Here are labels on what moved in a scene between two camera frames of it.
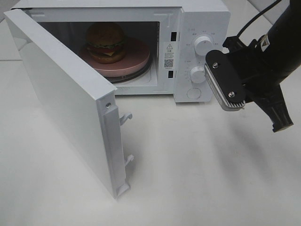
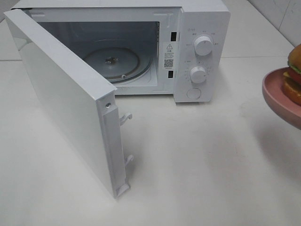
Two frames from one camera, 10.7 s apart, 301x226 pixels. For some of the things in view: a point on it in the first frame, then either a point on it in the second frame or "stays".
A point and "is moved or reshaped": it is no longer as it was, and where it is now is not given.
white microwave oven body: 139,47 stays
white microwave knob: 202,45 stays
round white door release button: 194,93 stays
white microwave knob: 198,75 stays
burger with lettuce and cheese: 105,42 -> 291,84
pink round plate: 137,56 is moved or reshaped
